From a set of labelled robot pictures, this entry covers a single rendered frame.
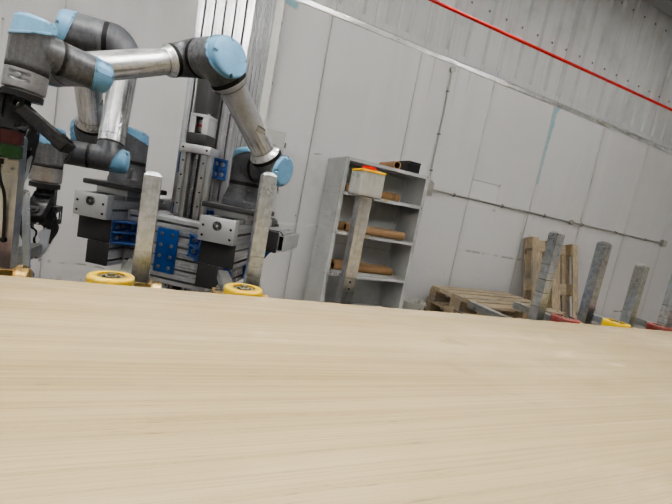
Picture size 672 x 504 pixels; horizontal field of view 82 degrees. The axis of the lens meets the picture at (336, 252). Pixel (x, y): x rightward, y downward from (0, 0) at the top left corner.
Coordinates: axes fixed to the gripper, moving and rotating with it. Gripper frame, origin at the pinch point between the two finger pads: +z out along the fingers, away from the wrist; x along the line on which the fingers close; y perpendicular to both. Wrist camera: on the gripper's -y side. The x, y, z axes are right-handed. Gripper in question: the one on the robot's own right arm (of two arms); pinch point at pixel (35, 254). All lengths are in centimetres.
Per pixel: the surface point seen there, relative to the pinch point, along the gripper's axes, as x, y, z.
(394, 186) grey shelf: -239, 236, -60
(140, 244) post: -28.3, -34.9, -12.5
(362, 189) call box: -77, -37, -34
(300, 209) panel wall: -141, 235, -19
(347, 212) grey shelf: -191, 235, -24
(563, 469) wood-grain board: -74, -105, -7
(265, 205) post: -54, -35, -26
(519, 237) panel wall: -435, 243, -32
